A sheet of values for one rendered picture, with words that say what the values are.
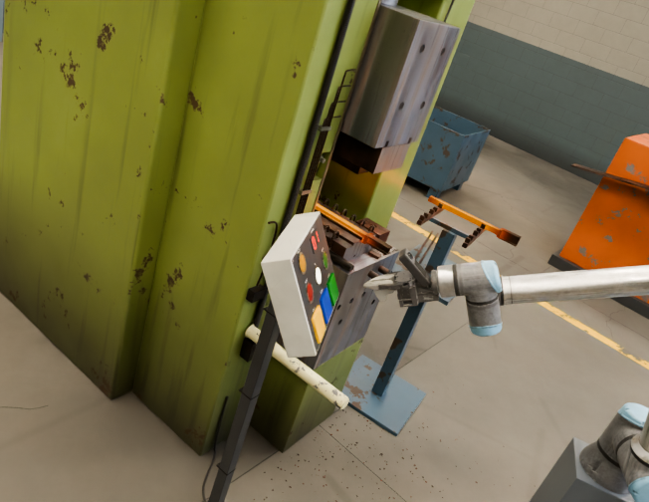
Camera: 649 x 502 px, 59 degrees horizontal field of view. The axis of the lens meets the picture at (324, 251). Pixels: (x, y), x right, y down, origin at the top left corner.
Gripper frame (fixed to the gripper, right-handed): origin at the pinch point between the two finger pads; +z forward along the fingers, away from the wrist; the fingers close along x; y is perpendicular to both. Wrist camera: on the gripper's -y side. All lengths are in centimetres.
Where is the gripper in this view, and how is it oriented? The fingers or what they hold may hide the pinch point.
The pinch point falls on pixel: (367, 283)
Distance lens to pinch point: 168.3
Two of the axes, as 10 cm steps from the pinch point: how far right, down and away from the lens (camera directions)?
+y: 2.2, 9.1, 3.6
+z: -9.5, 1.2, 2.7
